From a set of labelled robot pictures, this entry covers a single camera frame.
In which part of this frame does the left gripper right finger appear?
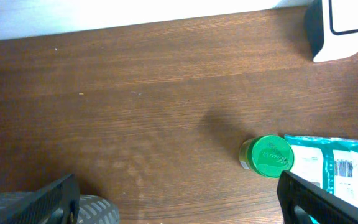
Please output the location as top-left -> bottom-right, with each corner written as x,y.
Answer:
277,171 -> 358,224

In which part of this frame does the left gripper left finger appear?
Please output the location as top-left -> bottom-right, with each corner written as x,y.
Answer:
0,174 -> 80,224

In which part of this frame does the green white wipes pack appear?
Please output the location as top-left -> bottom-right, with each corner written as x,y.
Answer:
284,136 -> 358,208

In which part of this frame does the green lid jar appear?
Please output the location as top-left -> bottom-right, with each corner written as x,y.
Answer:
238,135 -> 295,179

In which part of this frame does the white barcode scanner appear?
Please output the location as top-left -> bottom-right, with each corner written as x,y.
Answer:
304,0 -> 358,63

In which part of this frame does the grey plastic mesh basket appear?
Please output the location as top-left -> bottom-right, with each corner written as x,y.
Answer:
0,191 -> 121,224

